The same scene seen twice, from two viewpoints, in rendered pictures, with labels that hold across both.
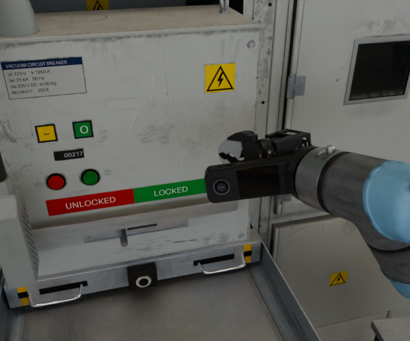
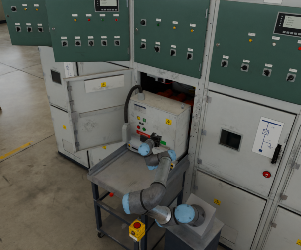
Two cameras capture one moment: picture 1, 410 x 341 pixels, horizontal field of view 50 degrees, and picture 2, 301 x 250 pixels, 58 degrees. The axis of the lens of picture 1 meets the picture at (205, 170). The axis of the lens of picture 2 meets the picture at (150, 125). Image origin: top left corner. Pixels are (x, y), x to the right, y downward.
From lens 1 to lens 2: 1.71 m
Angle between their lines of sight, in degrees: 42
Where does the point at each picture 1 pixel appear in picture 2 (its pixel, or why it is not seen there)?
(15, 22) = (139, 97)
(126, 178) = (149, 133)
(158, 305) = not seen: hidden behind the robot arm
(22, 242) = (125, 134)
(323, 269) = (211, 194)
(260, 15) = (196, 111)
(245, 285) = not seen: hidden behind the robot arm
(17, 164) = (133, 120)
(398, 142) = (237, 165)
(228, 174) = (142, 137)
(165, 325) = (144, 167)
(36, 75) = (138, 107)
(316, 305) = not seen: hidden behind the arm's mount
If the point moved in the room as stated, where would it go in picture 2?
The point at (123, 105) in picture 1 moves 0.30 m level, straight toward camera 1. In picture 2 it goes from (151, 118) to (126, 133)
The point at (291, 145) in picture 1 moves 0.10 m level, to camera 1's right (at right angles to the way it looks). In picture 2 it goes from (155, 138) to (164, 144)
